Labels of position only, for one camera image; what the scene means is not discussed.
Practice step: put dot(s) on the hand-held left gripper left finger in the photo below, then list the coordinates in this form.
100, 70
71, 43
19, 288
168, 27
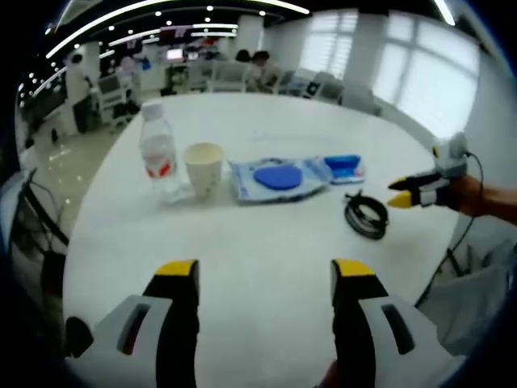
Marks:
173, 323

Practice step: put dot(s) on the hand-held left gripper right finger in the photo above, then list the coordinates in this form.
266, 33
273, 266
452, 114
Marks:
353, 323

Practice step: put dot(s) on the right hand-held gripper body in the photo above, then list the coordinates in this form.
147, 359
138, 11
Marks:
450, 155

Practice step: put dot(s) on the small bright blue packet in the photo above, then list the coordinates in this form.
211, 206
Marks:
345, 165

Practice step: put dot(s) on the light blue packet with disc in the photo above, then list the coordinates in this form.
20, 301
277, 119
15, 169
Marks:
278, 180

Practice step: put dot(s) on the white paper cup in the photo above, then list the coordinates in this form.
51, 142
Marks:
204, 174

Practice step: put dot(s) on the clear plastic water bottle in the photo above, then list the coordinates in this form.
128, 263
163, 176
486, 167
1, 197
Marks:
158, 157

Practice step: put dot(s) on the person's right hand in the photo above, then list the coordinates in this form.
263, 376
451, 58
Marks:
466, 198

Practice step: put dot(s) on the person's left hand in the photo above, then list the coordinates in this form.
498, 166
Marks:
329, 378

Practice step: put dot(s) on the black table leg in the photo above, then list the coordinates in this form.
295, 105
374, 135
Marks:
455, 262

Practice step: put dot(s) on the large window with blinds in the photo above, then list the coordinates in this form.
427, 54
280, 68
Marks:
428, 77

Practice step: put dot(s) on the black round object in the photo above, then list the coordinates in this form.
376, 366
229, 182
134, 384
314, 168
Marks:
78, 337

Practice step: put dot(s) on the grey sofa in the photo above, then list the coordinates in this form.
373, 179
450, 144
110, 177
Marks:
343, 93

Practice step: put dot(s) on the white round table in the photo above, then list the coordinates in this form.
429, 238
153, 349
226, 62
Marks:
258, 238

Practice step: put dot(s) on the small window with blinds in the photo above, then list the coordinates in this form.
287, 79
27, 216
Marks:
329, 46

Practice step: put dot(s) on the white slatted chair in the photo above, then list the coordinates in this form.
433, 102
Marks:
226, 77

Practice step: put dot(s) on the white slatted cart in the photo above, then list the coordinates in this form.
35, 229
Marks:
115, 97

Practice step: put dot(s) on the lit monitor screen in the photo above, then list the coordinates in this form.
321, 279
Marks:
174, 55

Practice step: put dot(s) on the curved ceiling light strip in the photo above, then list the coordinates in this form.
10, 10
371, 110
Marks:
121, 14

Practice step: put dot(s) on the white panel on black frame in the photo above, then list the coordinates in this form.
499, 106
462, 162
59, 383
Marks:
16, 202

